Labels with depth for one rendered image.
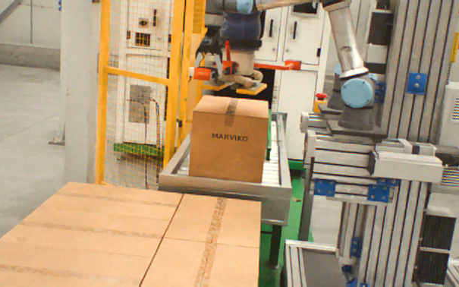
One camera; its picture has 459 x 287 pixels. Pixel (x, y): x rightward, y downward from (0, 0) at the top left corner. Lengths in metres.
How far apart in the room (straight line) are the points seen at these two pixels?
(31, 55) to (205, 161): 9.80
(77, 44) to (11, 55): 9.07
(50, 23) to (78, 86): 8.84
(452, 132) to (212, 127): 1.18
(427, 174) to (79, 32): 2.30
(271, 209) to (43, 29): 10.08
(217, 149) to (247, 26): 0.66
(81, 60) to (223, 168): 1.24
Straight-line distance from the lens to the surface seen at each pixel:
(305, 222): 3.63
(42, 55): 12.52
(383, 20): 2.66
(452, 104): 2.63
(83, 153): 3.84
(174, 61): 3.66
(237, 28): 2.91
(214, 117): 2.98
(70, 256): 2.21
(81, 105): 3.78
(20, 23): 12.81
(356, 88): 2.26
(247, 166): 3.03
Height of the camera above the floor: 1.46
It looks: 13 degrees down
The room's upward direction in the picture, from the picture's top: 5 degrees clockwise
